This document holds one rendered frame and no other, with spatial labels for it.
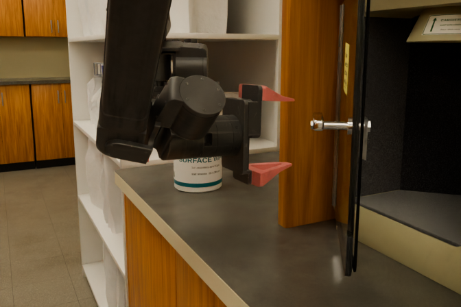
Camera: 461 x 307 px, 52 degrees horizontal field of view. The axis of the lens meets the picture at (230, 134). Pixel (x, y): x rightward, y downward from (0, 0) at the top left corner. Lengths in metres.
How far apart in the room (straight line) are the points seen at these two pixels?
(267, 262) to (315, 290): 0.12
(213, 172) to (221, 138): 0.60
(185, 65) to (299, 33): 0.23
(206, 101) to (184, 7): 1.27
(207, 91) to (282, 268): 0.38
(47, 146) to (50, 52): 1.17
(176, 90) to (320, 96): 0.49
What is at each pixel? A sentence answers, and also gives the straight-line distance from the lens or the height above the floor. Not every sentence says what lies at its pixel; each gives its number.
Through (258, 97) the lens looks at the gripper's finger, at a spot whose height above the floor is 1.24.
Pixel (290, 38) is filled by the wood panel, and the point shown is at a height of 1.33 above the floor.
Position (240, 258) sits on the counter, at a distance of 0.86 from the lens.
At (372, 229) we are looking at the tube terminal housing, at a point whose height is 0.98.
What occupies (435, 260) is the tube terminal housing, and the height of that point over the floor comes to 0.98.
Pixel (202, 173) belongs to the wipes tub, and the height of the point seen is 0.99.
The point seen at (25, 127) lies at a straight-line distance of 5.47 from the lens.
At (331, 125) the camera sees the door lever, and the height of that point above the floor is 1.20.
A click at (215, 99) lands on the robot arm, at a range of 0.55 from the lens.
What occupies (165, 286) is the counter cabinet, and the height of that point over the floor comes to 0.74.
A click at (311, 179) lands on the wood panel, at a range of 0.99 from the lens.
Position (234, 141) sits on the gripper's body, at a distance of 0.63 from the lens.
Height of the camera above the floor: 1.30
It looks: 10 degrees down
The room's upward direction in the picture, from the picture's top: straight up
